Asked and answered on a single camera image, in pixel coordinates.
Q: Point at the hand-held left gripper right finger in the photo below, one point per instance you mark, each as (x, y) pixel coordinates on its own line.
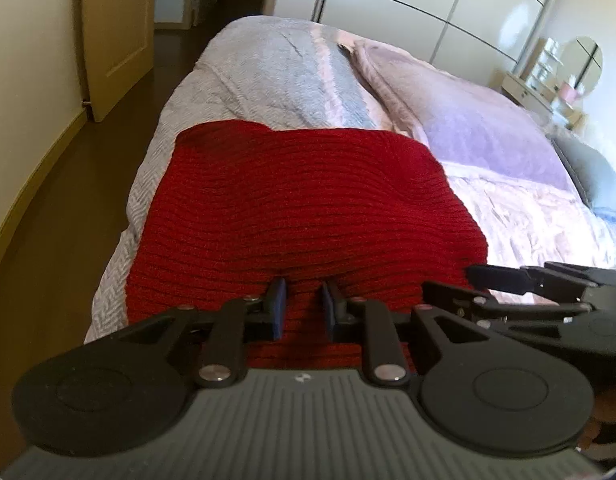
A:
(330, 312)

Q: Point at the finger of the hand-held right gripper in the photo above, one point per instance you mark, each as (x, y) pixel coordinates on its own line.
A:
(493, 279)
(453, 295)

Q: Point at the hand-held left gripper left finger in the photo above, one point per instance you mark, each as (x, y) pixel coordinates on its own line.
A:
(279, 307)

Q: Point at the red patterned knit sweater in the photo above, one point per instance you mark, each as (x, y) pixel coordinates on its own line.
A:
(298, 200)

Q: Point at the person's right hand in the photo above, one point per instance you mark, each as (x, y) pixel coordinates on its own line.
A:
(600, 430)

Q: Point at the grey square pillow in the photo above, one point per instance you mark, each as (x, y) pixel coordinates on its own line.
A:
(598, 175)

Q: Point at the purple fleece blanket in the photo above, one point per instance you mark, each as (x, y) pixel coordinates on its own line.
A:
(468, 125)

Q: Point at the white vanity table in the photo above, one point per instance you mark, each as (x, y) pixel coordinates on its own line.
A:
(520, 91)

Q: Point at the pink box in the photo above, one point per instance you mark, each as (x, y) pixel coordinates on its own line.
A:
(566, 92)

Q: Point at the white cosmetics shelf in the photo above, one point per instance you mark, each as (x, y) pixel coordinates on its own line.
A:
(545, 62)

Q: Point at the round vanity mirror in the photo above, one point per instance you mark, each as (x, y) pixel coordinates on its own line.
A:
(585, 60)

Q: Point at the white glossy wardrobe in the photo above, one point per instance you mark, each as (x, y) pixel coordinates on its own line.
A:
(413, 20)

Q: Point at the wooden door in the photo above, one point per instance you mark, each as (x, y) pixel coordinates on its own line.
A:
(118, 25)

